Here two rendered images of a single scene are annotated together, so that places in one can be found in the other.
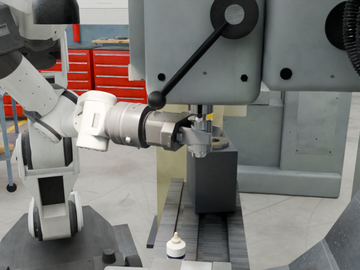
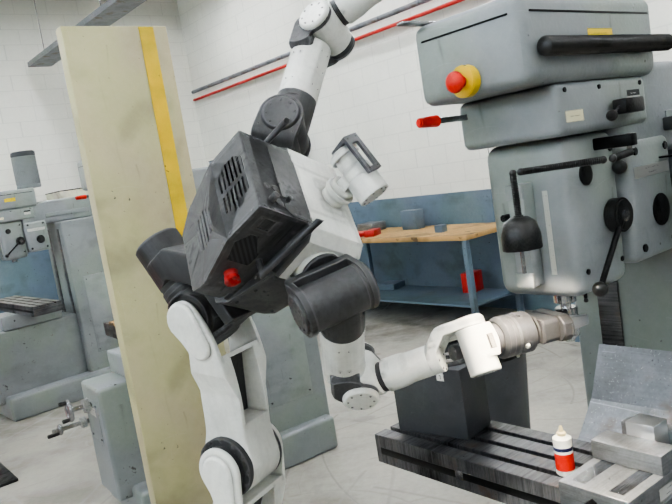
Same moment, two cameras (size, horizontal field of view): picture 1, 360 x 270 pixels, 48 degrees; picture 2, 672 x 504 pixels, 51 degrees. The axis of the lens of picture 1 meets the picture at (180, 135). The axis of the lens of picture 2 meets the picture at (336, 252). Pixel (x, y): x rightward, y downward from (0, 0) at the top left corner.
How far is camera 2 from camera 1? 1.32 m
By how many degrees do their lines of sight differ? 43
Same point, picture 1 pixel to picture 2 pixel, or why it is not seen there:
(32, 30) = not seen: hidden behind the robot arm
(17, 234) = not seen: outside the picture
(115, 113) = (510, 325)
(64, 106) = (369, 359)
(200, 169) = (464, 387)
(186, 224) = (484, 449)
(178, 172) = (189, 487)
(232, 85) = (617, 266)
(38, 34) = not seen: hidden behind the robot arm
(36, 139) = (252, 442)
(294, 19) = (642, 211)
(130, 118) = (526, 324)
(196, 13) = (597, 218)
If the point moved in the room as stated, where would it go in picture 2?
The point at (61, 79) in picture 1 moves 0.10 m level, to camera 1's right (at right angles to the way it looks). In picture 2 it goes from (259, 348) to (292, 336)
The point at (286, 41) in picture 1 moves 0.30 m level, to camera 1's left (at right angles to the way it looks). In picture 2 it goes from (641, 226) to (572, 254)
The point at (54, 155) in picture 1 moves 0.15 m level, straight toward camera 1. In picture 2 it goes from (272, 457) to (328, 461)
